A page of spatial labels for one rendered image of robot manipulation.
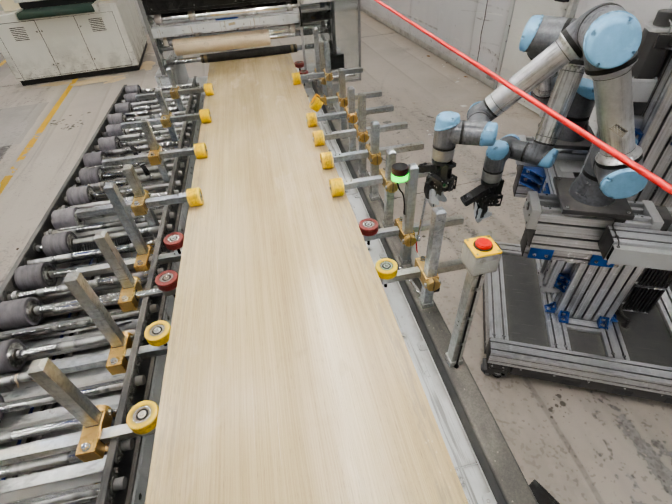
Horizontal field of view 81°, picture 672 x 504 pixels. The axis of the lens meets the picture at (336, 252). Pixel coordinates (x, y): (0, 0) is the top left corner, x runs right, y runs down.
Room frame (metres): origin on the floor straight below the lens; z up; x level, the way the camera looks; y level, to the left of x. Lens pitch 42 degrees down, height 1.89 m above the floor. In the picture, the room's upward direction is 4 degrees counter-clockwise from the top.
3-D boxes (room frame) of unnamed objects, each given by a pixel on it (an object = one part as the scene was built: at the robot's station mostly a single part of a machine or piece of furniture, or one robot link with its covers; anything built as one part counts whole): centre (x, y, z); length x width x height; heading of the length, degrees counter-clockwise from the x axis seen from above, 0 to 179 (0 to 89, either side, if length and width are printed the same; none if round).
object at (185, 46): (3.73, 0.62, 1.05); 1.43 x 0.12 x 0.12; 98
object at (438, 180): (1.19, -0.39, 1.15); 0.09 x 0.08 x 0.12; 28
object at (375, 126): (1.72, -0.22, 0.88); 0.03 x 0.03 x 0.48; 8
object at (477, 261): (0.73, -0.37, 1.18); 0.07 x 0.07 x 0.08; 8
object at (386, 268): (1.00, -0.18, 0.85); 0.08 x 0.08 x 0.11
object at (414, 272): (1.03, -0.37, 0.84); 0.43 x 0.03 x 0.04; 98
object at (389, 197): (1.48, -0.26, 0.87); 0.03 x 0.03 x 0.48; 8
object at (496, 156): (1.32, -0.64, 1.13); 0.09 x 0.08 x 0.11; 138
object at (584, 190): (1.15, -0.94, 1.09); 0.15 x 0.15 x 0.10
